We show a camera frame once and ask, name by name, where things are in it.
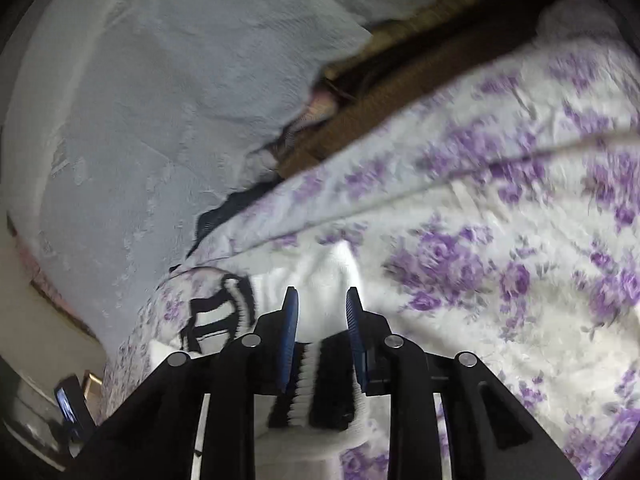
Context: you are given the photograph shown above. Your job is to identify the white black-trimmed knit sweater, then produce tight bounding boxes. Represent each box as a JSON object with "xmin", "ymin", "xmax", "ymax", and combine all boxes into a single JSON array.
[{"xmin": 148, "ymin": 242, "xmax": 371, "ymax": 479}]

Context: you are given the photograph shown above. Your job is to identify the black device on floor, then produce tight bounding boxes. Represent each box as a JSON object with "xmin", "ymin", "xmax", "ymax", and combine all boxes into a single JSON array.
[{"xmin": 54, "ymin": 375, "xmax": 96, "ymax": 443}]

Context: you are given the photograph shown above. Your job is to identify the wooden bedside furniture edge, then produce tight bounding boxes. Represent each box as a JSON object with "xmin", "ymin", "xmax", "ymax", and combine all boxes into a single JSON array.
[{"xmin": 82, "ymin": 370, "xmax": 103, "ymax": 401}]

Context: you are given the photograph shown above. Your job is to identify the purple floral bed sheet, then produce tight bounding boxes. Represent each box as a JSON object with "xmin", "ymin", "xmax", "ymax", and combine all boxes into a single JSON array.
[{"xmin": 103, "ymin": 0, "xmax": 639, "ymax": 479}]

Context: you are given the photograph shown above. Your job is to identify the black garment under lace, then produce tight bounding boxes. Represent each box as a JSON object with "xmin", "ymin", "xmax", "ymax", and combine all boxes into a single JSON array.
[{"xmin": 167, "ymin": 180, "xmax": 282, "ymax": 278}]

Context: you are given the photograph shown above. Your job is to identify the white lace cover cloth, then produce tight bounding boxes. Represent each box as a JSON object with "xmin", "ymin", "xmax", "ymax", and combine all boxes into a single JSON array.
[{"xmin": 1, "ymin": 0, "xmax": 437, "ymax": 352}]

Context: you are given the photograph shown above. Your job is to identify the pink folded cloth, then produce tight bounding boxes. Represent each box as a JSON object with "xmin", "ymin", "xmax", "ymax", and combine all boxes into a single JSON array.
[{"xmin": 292, "ymin": 90, "xmax": 340, "ymax": 128}]

